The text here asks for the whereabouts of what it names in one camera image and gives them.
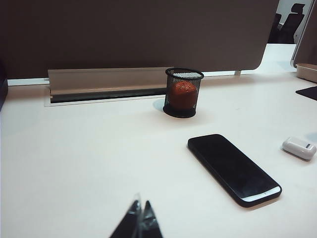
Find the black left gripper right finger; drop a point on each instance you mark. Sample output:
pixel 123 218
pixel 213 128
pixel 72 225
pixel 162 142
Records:
pixel 149 223

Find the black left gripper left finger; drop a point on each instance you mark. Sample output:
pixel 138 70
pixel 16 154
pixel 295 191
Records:
pixel 132 220

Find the dark blue plastic case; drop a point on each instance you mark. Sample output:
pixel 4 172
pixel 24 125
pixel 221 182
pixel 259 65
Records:
pixel 2 86

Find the black smartphone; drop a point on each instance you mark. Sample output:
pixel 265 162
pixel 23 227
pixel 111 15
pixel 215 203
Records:
pixel 230 168

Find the black mesh pen holder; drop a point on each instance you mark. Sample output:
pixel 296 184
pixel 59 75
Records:
pixel 179 114

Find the orange ball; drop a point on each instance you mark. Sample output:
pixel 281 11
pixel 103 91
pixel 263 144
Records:
pixel 182 95

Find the white partition support leg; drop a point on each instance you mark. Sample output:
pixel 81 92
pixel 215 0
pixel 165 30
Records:
pixel 237 72

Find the brown desk partition panel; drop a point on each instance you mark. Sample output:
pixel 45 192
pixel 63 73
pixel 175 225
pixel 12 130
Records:
pixel 123 37

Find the black mouse pad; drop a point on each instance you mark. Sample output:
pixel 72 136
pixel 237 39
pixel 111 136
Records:
pixel 309 93

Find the beige desk tray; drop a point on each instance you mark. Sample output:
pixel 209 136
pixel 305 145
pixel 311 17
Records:
pixel 308 73

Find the brown side partition panel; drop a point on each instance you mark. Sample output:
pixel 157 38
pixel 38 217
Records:
pixel 308 49

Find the black office chair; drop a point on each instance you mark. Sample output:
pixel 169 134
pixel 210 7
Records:
pixel 292 27

